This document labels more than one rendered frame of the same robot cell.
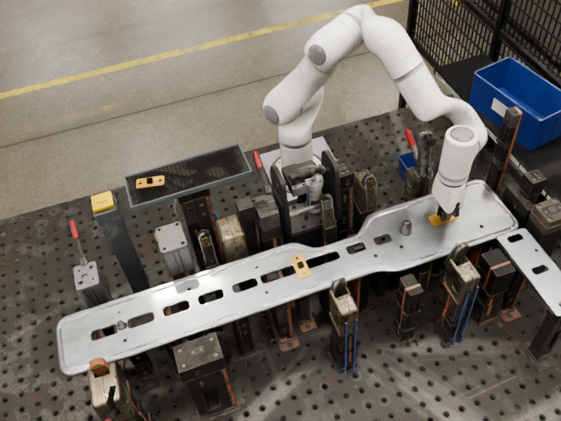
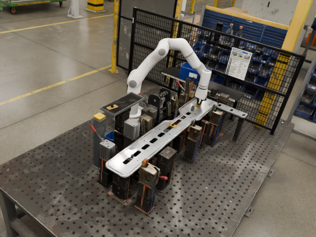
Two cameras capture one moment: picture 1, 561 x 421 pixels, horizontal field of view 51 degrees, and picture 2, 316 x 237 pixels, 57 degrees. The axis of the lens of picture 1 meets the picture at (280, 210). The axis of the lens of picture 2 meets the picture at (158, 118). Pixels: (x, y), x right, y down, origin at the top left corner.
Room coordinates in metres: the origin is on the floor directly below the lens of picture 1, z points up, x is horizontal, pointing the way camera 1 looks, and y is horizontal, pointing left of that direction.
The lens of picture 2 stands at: (-0.28, 1.45, 2.26)
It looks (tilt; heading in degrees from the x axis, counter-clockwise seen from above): 32 degrees down; 314
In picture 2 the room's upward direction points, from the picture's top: 9 degrees clockwise
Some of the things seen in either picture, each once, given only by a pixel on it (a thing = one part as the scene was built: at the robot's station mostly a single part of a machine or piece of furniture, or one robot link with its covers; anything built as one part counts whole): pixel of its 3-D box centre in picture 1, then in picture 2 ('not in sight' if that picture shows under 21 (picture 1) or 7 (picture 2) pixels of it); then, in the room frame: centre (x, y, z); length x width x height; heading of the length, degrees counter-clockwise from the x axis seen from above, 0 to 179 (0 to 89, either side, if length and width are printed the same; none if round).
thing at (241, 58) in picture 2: not in sight; (238, 63); (1.15, -1.05, 1.30); 0.23 x 0.02 x 0.31; 15
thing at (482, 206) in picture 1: (295, 271); (172, 127); (0.97, -0.02, 1.00); 1.38 x 0.22 x 0.02; 105
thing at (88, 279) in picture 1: (104, 307); (106, 164); (0.99, 0.57, 0.88); 0.11 x 0.10 x 0.36; 15
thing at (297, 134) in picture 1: (299, 106); (134, 82); (1.58, -0.10, 1.10); 0.19 x 0.12 x 0.24; 132
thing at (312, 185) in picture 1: (307, 218); (157, 116); (1.21, -0.09, 0.94); 0.18 x 0.13 x 0.49; 105
